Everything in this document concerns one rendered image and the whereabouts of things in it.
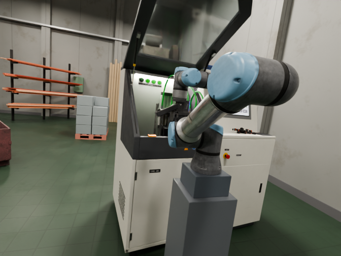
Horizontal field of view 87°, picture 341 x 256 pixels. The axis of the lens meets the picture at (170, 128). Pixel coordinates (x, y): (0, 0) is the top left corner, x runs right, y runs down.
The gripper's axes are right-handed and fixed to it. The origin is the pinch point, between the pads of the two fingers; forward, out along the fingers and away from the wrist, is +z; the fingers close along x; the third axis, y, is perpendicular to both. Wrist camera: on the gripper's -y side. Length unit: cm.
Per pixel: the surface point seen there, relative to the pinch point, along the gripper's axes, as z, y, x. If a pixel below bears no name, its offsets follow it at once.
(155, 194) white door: 51, 3, 33
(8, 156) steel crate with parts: 86, -175, 219
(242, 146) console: 15, 82, 43
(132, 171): 32.1, -15.0, 30.8
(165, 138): 8.6, 6.4, 33.6
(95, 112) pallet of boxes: 31, -81, 408
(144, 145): 13.4, -8.1, 31.7
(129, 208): 59, -16, 31
